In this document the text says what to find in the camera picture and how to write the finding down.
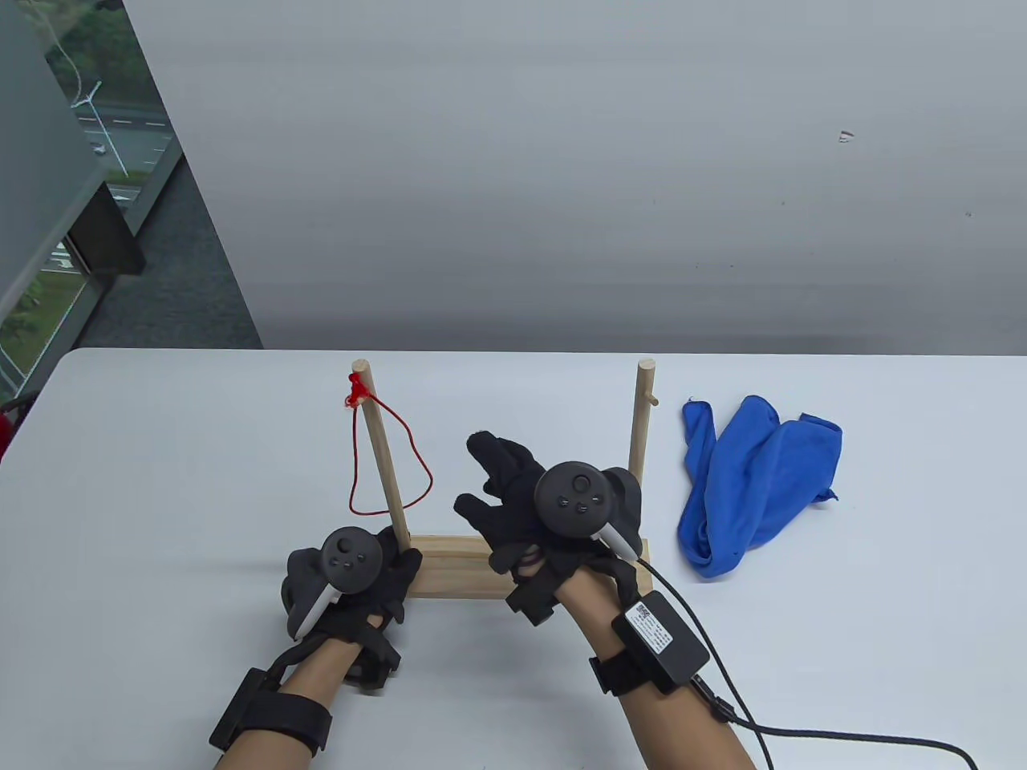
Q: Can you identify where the black right wrist strap box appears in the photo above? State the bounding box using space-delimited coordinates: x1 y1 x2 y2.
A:
590 591 712 697

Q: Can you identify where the frosted glass panel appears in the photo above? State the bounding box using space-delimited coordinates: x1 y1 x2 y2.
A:
0 0 109 322

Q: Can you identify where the red chair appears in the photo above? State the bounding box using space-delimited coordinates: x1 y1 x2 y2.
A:
0 397 33 464

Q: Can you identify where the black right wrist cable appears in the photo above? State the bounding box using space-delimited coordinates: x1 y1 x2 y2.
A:
634 557 980 770

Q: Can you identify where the black left wrist strap box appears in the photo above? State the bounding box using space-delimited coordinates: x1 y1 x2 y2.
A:
209 668 335 757

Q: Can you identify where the person's left hand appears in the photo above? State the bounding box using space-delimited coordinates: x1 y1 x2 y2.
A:
321 525 424 636

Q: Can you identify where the dark grey window pillar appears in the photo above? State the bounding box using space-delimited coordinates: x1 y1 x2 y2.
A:
64 178 147 278

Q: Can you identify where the dark grey right controller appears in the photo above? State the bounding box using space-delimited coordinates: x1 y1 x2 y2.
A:
534 460 645 559

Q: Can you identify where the person's left forearm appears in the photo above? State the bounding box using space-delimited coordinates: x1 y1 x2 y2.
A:
213 636 363 770

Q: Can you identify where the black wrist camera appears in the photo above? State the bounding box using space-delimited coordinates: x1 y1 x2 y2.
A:
505 572 564 628
343 622 402 692

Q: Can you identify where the person's right hand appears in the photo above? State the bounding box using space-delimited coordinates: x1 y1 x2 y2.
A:
453 431 643 584

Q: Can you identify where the wooden rack with posts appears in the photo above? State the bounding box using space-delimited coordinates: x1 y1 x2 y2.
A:
353 359 660 601

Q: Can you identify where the blue towel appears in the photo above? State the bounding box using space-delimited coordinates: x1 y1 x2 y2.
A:
678 395 843 581

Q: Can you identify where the glass window with street view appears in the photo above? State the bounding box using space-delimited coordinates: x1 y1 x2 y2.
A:
0 0 187 402

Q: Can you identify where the red elastic cord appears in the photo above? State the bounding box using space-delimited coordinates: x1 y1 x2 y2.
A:
347 371 435 517

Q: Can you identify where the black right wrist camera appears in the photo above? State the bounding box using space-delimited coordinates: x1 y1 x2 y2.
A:
505 572 564 628

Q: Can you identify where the dark grey left controller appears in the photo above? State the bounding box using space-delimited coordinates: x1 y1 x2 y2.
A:
281 525 387 642

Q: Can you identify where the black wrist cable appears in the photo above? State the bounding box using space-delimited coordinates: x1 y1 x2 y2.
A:
267 632 323 684
634 557 980 770

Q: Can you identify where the black wrist strap box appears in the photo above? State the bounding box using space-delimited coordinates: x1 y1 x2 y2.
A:
590 591 712 697
209 668 335 757

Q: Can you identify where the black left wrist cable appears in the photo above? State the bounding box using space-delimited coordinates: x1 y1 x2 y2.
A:
267 632 323 684

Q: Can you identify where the dark grey controller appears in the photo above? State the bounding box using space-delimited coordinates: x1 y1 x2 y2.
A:
281 525 387 642
534 460 645 559

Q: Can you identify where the person's right forearm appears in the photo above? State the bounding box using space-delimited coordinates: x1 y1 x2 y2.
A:
556 565 760 770

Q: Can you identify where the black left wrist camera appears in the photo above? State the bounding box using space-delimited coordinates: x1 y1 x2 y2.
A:
343 622 402 692

